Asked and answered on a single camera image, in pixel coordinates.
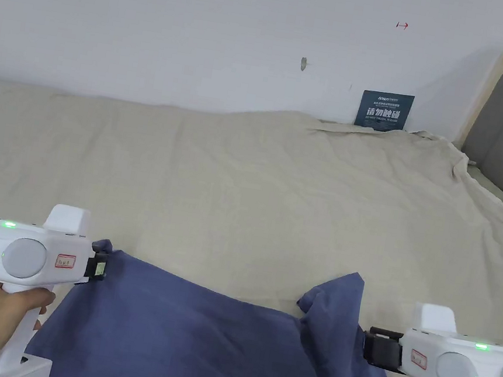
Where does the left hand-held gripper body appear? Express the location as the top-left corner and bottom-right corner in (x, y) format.
(0, 195), (107, 377)

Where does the dark blue shirt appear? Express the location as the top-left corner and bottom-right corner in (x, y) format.
(20, 226), (438, 377)

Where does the bed with beige sheet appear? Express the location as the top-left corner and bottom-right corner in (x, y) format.
(0, 65), (503, 377)

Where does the dark blue sign card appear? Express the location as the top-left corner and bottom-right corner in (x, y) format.
(352, 87), (417, 135)

